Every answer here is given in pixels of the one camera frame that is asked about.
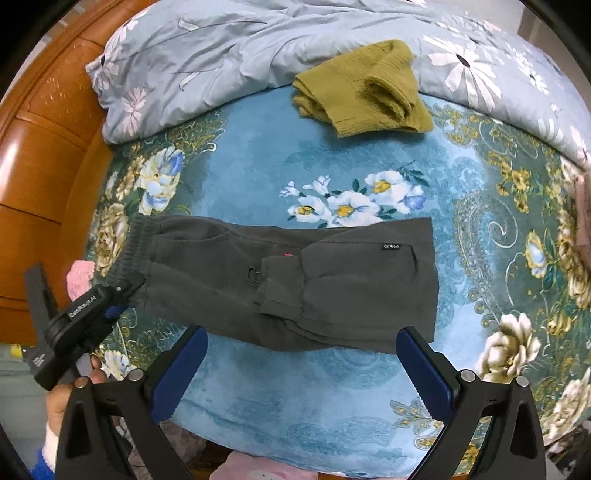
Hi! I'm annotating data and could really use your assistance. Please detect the dark grey pants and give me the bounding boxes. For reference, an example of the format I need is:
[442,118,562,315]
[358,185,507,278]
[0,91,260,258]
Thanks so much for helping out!
[108,215,439,354]

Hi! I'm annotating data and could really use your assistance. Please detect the person's left hand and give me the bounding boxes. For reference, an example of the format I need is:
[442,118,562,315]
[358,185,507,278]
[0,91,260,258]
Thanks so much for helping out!
[44,354,108,437]

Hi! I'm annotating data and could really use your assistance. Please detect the blue sleeve cuff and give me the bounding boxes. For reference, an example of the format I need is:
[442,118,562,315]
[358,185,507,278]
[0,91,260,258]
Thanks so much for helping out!
[31,424,59,480]

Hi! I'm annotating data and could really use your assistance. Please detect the pink garment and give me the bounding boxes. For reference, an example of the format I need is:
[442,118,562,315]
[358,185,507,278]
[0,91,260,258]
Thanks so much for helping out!
[66,260,95,301]

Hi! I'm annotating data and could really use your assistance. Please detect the teal floral bed blanket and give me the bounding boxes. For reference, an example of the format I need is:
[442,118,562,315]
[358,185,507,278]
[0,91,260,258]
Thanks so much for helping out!
[88,88,590,478]

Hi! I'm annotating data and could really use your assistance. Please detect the beige pink cloth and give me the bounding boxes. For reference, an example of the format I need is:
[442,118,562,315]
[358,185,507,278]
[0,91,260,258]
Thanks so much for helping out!
[574,173,590,251]

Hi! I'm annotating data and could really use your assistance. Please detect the light blue floral quilt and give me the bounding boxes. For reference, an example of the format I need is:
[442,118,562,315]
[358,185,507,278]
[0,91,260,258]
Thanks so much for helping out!
[86,1,590,169]

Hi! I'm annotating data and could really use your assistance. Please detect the olive green knit sweater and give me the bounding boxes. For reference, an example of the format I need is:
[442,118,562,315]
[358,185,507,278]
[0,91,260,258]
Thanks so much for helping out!
[293,40,434,138]

